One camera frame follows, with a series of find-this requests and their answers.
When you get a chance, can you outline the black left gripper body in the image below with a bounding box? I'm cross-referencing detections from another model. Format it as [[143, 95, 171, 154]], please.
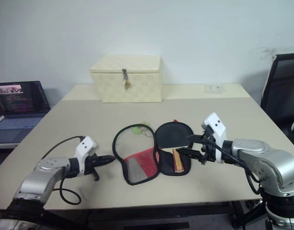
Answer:
[[84, 153, 102, 182]]

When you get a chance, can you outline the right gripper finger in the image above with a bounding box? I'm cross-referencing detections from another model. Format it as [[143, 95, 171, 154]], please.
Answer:
[[176, 148, 203, 161], [186, 134, 205, 144]]

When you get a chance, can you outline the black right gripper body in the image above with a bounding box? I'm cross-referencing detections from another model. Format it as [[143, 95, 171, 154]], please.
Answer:
[[199, 126, 217, 166]]

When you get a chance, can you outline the black table tennis paddle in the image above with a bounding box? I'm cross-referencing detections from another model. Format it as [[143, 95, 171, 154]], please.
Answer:
[[156, 122, 190, 173]]

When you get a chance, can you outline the black paddle case, red mesh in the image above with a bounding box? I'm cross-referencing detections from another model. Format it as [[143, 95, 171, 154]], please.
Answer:
[[112, 119, 194, 186]]

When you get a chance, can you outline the small green toy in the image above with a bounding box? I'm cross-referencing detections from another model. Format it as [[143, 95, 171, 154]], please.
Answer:
[[131, 121, 154, 139]]

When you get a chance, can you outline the clear white socket plate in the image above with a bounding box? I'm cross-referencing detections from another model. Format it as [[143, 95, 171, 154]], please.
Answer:
[[204, 82, 225, 94]]

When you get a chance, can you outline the cream storage box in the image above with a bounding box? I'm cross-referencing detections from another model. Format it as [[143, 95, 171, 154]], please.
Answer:
[[89, 55, 163, 104]]

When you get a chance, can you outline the black office chair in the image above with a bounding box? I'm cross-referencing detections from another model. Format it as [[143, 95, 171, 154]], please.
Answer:
[[260, 53, 294, 152]]

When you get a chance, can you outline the open laptop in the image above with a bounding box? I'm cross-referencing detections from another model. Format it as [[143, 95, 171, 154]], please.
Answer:
[[0, 80, 52, 145]]

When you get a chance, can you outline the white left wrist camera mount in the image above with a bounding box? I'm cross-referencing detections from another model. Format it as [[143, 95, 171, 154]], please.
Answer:
[[74, 136, 100, 174]]

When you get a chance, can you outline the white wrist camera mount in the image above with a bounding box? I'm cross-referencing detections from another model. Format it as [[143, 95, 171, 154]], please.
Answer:
[[74, 136, 100, 174], [201, 112, 228, 164]]

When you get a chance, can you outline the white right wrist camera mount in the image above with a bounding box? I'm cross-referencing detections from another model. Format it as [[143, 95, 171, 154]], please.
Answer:
[[201, 112, 228, 164]]

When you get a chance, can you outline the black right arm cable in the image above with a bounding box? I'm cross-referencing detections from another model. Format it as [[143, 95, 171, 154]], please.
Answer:
[[204, 138, 262, 195]]

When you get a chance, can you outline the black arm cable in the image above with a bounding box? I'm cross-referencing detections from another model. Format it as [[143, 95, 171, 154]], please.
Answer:
[[204, 138, 262, 195], [41, 135, 85, 206]]

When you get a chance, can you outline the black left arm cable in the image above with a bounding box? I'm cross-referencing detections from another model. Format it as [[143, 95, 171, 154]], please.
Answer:
[[41, 135, 85, 206]]

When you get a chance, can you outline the black table frame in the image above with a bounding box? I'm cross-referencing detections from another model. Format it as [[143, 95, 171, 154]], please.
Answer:
[[39, 200, 267, 230]]

